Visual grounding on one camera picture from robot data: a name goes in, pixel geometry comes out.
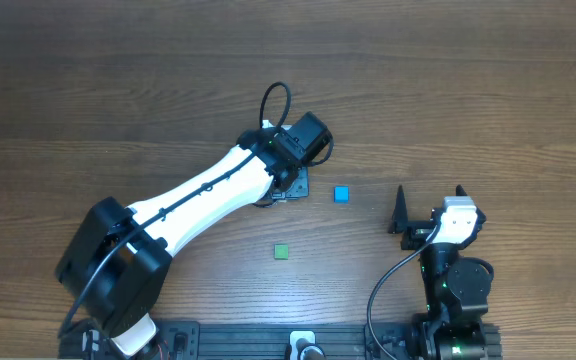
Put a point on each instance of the mounting rail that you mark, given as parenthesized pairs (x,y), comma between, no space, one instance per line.
(248,345)

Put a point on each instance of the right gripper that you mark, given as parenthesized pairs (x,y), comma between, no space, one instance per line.
(415,235)

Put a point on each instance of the blue cube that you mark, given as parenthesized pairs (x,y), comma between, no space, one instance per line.
(341,194)

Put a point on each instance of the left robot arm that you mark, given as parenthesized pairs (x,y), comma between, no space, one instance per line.
(208,195)

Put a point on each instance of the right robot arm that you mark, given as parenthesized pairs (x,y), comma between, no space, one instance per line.
(460,290)

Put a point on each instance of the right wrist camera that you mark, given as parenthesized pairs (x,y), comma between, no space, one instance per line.
(460,220)

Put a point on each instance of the green cube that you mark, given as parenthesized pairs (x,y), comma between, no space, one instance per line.
(281,252)

